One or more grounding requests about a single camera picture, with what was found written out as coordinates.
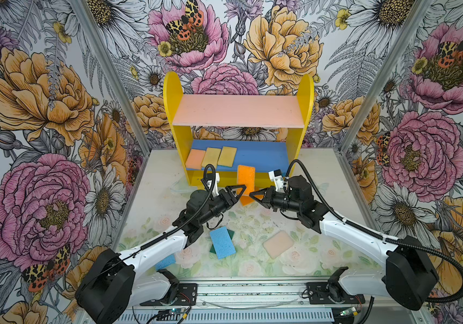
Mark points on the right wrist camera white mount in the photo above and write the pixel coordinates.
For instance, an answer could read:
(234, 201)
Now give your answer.
(280, 182)

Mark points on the aluminium corner post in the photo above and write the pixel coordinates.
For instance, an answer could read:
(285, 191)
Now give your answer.
(408, 31)
(96, 44)

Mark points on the aluminium front rail frame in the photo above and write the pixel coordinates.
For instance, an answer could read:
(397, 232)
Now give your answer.
(275, 300)

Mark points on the orange sponge front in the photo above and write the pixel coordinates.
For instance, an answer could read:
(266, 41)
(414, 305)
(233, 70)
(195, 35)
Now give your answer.
(246, 176)

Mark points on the green scouring pad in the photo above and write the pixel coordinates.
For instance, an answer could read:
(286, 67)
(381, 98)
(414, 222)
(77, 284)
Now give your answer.
(230, 234)

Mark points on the left aluminium corner post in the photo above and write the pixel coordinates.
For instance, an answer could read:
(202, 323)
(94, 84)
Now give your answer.
(96, 44)

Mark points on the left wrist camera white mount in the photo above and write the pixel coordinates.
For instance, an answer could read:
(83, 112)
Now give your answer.
(213, 180)

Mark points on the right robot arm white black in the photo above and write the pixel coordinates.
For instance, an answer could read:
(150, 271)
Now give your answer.
(407, 274)

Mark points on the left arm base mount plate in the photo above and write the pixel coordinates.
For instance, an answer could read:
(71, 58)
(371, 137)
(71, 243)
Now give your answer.
(186, 296)

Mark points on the yellow sponge with green back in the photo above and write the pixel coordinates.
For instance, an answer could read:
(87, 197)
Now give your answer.
(211, 157)

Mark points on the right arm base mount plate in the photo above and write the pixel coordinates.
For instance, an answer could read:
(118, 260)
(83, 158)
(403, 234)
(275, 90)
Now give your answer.
(321, 293)

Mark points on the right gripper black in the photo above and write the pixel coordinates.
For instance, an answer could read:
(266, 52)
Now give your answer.
(263, 192)

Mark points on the pale pink sponge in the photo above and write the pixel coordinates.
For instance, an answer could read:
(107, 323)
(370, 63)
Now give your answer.
(278, 244)

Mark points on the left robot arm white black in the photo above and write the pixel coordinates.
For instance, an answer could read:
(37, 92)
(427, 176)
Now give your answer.
(118, 280)

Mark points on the large yellow sponge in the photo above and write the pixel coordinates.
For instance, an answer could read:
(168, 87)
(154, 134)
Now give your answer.
(227, 157)

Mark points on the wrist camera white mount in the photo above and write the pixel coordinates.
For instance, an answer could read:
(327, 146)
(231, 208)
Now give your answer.
(213, 180)
(280, 182)

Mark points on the pink orange sponge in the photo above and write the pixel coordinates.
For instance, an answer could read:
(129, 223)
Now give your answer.
(195, 159)

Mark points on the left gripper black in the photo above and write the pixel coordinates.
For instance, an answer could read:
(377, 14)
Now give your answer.
(234, 198)

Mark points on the yellow wooden two-tier shelf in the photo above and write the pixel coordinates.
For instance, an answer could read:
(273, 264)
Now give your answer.
(267, 112)

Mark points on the right aluminium corner post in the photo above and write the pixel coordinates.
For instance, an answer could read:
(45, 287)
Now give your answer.
(408, 31)

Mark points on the blue cellulose sponge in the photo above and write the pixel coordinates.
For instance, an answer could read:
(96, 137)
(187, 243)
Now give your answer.
(222, 242)

